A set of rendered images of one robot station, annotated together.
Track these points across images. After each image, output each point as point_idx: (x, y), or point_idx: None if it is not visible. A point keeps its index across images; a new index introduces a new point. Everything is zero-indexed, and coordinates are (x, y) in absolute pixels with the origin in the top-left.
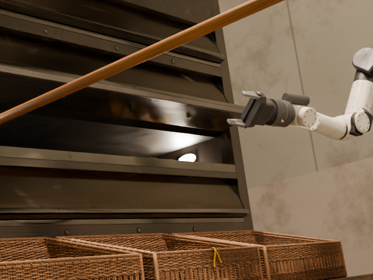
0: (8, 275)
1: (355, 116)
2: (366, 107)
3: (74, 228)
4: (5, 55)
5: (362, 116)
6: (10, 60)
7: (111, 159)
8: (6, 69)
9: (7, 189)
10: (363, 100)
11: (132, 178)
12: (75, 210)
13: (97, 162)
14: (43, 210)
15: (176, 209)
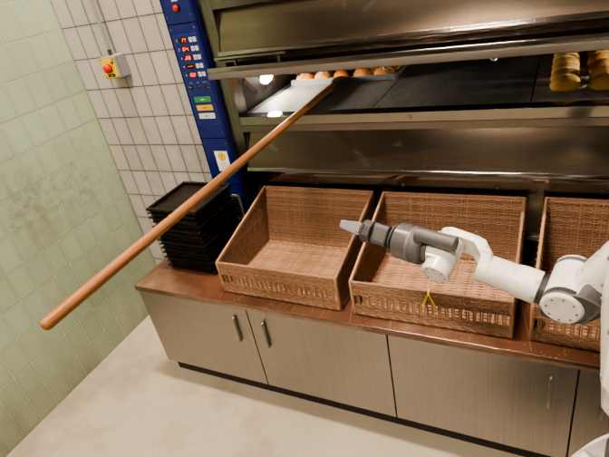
0: (233, 270)
1: (543, 296)
2: (600, 287)
3: (410, 180)
4: (333, 25)
5: (561, 303)
6: (338, 30)
7: (468, 114)
8: (298, 70)
9: (345, 149)
10: (599, 275)
11: (507, 129)
12: (401, 172)
13: (446, 120)
14: (367, 172)
15: (555, 175)
